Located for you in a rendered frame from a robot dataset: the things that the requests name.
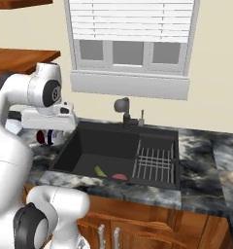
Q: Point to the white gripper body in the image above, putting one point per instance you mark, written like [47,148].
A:
[47,120]

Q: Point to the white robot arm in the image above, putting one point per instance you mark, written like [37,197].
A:
[8,168]

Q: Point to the dark sink basin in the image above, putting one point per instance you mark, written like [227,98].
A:
[102,146]

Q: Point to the white mug red blue print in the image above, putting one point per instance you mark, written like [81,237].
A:
[58,137]

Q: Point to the white mug black rim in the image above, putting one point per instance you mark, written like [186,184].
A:
[13,125]

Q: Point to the brown wooden shelf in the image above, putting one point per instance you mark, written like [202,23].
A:
[18,3]
[21,60]

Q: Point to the green vegetable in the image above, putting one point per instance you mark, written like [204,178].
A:
[100,171]

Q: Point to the dark grey tap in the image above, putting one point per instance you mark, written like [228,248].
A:
[125,110]

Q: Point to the red round food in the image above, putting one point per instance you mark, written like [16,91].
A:
[119,177]

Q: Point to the white framed window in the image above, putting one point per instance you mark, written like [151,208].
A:
[131,64]

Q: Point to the wooden cupboard door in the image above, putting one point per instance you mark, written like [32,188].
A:
[91,235]
[160,240]

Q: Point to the wooden drawer front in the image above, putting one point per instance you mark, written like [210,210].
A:
[138,210]

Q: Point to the white window blind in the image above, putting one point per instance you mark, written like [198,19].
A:
[131,19]

